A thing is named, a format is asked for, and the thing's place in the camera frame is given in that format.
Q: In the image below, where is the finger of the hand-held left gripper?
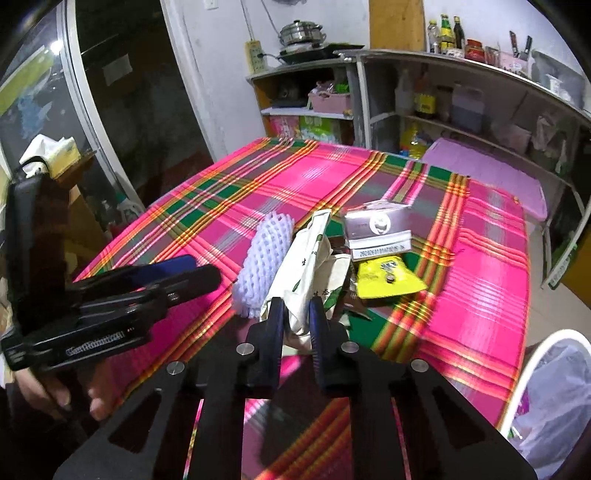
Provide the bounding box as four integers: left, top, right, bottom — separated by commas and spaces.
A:
78, 264, 223, 319
65, 255, 197, 296

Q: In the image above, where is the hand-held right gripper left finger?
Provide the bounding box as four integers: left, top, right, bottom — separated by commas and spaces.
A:
53, 295, 289, 480

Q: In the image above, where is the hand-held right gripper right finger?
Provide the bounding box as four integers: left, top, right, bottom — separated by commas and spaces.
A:
308, 298, 539, 480

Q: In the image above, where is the cream paper bag green print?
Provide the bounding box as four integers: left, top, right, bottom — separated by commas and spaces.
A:
259, 209, 370, 354

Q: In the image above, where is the white foam net sleeve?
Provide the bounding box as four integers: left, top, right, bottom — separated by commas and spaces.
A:
232, 213, 296, 319

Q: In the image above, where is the white trash bin with liner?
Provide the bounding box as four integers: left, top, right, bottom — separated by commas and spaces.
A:
496, 329, 591, 480

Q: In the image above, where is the person's left hand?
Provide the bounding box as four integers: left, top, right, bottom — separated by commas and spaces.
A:
14, 360, 116, 422

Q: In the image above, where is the pink plaid tablecloth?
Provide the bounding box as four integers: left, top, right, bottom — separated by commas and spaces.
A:
76, 136, 532, 480

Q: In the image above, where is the yellow packet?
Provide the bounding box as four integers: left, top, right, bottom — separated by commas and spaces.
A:
355, 256, 428, 300

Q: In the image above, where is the silver box with white label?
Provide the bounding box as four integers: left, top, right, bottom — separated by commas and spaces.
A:
344, 199, 413, 261

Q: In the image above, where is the yellow tissue box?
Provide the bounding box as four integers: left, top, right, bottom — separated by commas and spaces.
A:
18, 134, 88, 178

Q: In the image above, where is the pink carton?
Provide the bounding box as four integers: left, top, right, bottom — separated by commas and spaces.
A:
269, 114, 301, 138

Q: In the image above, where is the green carton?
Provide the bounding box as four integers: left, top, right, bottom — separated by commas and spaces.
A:
299, 115, 342, 144

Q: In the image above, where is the yellow oil jug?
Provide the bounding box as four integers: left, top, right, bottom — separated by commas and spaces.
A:
399, 122, 430, 160

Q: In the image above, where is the pink basket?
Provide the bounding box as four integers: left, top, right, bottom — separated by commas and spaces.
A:
308, 82, 354, 114

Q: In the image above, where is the pink lidded storage box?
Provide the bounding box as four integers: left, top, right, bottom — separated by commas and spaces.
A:
420, 137, 548, 220

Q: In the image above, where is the power strip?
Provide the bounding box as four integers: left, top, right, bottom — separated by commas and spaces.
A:
246, 40, 269, 73

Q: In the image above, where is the small grey shelf unit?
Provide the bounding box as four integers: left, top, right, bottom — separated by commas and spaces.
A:
247, 62, 358, 144

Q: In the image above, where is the white plastic bottle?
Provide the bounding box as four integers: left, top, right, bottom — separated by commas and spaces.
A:
394, 69, 415, 116

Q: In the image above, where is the dark bottle with yellow label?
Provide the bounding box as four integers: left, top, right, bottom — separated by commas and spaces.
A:
413, 71, 438, 121

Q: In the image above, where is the black induction cooker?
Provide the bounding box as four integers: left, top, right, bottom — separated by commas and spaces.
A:
276, 43, 365, 65

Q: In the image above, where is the purple jug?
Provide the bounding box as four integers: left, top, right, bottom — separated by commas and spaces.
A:
450, 83, 485, 134

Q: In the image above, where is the steel pot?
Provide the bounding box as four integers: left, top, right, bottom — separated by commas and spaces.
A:
278, 19, 328, 47

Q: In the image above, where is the crumpled plastic bag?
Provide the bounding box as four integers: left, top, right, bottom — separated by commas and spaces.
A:
531, 115, 571, 171

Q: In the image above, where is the large grey shelf unit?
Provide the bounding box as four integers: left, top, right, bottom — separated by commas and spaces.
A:
335, 48, 591, 289

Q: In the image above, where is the wooden cutting board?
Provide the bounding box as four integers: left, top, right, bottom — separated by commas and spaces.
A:
368, 0, 426, 52

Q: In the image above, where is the green bottle with yellow label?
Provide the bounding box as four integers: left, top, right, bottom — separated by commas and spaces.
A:
438, 14, 454, 54

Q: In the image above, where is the pink knife holder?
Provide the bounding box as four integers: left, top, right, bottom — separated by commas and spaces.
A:
500, 30, 534, 77

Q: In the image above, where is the clear plastic container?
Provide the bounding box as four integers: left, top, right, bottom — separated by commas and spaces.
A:
531, 50, 585, 109

